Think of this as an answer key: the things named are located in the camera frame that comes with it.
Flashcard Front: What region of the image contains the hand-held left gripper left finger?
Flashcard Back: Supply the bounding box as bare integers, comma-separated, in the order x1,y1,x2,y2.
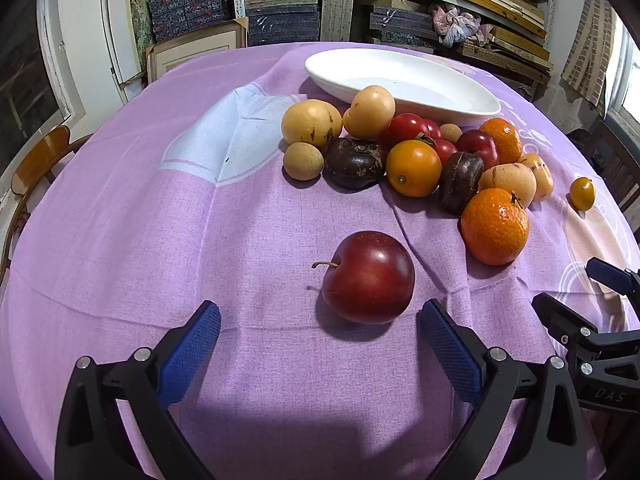
54,300,222,480

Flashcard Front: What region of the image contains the small yellow tomato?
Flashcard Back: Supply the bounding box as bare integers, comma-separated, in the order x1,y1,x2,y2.
569,177,596,212

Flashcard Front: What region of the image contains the purple printed tablecloth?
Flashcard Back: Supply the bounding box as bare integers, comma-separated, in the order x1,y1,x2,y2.
0,42,640,480

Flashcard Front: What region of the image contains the small dark red plum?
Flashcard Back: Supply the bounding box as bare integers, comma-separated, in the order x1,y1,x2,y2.
455,129,500,170

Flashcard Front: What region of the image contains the large brown longan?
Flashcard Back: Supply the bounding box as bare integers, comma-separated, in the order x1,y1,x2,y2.
283,142,325,181

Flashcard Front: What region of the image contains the light brown wooden chair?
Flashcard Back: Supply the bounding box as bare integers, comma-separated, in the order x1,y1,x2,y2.
0,125,93,281

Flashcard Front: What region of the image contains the stack of blue-red patterned boxes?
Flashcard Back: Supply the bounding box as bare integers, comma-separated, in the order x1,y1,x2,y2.
146,0,233,43

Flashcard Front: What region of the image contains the bright window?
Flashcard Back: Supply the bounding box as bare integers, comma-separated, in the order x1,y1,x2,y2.
602,15,640,126

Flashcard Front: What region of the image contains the green marbled panel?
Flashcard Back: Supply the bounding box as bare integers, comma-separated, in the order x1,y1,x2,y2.
126,0,157,61

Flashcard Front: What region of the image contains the brown-spotted yellow pear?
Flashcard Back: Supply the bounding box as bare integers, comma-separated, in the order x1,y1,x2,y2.
281,99,344,147

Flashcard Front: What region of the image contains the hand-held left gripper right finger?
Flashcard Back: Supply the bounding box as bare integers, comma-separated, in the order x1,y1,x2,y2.
417,299,598,480

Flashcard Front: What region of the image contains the stack of worn brown boxes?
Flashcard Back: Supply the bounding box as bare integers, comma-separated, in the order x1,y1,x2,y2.
460,40,553,96

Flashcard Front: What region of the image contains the oblong dark purple fruit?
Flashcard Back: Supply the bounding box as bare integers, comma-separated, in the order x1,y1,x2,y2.
439,151,485,215

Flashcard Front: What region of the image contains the large orange tangerine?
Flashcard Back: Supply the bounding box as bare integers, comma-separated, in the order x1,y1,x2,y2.
460,187,531,267

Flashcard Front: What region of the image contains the white oval plate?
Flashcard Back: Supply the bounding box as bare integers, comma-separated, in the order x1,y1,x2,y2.
304,49,502,127

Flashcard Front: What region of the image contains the brick pattern curtain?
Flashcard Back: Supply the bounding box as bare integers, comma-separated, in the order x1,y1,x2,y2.
561,0,621,107

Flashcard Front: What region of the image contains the white-framed dark window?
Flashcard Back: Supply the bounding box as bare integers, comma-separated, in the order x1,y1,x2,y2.
0,0,76,176

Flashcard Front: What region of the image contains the white leaning board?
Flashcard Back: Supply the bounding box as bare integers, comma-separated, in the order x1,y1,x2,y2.
100,0,148,106

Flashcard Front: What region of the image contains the pink cloth bundle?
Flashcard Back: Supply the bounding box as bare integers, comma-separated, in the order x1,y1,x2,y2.
430,4,495,48

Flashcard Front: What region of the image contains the stack of yellow wooden boxes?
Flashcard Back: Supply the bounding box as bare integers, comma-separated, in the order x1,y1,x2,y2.
447,0,548,41

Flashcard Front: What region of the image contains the small orange tangerine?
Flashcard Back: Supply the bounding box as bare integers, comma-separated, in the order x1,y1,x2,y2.
480,117,523,165

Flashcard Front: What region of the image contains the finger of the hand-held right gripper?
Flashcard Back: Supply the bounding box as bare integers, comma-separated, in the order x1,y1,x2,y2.
586,257,640,297
531,292,601,356

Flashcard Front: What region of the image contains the large dark red plum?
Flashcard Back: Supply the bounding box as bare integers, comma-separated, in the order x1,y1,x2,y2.
312,231,416,326

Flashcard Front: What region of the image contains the smooth yellow pear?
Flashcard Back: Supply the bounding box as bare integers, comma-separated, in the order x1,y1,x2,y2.
342,85,396,140

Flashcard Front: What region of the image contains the plain yellow loquat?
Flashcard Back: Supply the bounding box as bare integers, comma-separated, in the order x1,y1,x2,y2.
478,162,537,207

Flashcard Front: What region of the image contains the grey upright box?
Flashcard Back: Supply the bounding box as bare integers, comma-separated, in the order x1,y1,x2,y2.
320,0,341,42
337,0,355,42

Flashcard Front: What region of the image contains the stack of purple-grey boxes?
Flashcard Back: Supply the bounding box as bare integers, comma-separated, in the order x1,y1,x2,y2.
369,5,438,45

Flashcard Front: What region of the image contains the dark wooden chair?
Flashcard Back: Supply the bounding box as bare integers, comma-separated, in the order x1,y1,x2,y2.
567,120,640,233

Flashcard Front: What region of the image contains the stack of dark blue boxes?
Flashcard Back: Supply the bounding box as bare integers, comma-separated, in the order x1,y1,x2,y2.
245,0,321,47

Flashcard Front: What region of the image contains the framed picture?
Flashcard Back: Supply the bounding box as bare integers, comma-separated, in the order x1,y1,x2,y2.
145,16,249,84

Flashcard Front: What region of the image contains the orange-yellow tomato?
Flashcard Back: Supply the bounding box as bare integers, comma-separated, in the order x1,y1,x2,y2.
385,139,443,198

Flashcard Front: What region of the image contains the round dark purple fruit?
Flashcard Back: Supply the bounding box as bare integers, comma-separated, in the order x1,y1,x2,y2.
325,138,388,190

